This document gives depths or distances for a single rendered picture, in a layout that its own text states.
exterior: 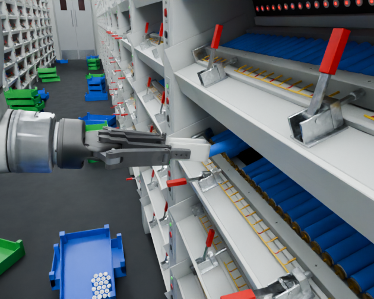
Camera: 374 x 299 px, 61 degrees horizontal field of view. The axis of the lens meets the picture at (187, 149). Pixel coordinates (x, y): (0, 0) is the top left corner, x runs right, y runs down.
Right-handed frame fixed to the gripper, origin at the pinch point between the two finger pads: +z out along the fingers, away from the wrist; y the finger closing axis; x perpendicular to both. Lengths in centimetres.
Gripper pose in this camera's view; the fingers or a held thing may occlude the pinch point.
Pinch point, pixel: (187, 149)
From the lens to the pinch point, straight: 53.7
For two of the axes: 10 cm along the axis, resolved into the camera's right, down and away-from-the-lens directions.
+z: 9.5, 0.5, 3.1
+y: -2.8, -3.6, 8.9
